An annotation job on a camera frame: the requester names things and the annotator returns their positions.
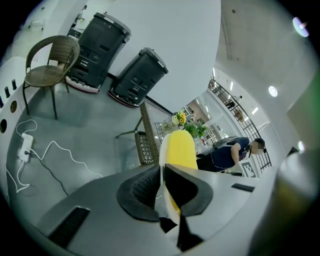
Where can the white plate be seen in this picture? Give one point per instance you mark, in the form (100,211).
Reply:
(163,152)

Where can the yellow banana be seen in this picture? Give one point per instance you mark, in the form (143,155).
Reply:
(182,150)

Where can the green potted plant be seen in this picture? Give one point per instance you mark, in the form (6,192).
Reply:
(197,128)

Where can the brown wicker chair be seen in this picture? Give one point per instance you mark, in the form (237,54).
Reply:
(47,75)

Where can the white curved counter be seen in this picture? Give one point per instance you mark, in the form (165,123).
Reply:
(15,68)

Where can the round ceiling light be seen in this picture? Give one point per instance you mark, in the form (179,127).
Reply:
(301,146)
(273,91)
(301,27)

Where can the white power strip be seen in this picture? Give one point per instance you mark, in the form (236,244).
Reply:
(26,147)

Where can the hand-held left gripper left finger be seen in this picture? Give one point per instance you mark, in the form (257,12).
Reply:
(135,197)

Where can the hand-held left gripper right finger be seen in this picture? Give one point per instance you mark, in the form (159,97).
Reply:
(190,190)

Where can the sunflower bouquet pot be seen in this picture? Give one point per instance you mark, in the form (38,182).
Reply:
(181,117)

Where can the table with flower vase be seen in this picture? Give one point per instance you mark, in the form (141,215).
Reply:
(150,130)

